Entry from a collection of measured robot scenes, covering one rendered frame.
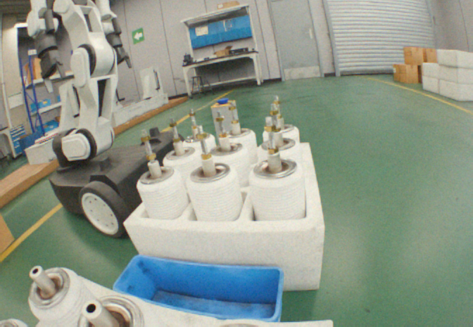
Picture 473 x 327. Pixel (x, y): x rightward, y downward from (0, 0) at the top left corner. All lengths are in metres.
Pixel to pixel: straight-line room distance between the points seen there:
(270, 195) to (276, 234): 0.06
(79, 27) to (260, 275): 1.00
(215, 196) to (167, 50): 5.90
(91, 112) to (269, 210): 0.79
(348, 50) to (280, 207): 5.34
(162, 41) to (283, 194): 6.06
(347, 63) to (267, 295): 5.39
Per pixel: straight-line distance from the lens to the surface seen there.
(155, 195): 0.45
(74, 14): 1.03
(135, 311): 0.23
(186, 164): 0.54
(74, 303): 0.29
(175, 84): 6.12
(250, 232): 0.38
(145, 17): 6.71
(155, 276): 0.53
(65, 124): 2.72
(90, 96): 0.93
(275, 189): 0.36
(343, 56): 5.57
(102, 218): 0.81
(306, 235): 0.38
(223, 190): 0.39
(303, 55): 5.48
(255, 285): 0.44
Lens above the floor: 0.42
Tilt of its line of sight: 19 degrees down
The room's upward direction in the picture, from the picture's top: 11 degrees counter-clockwise
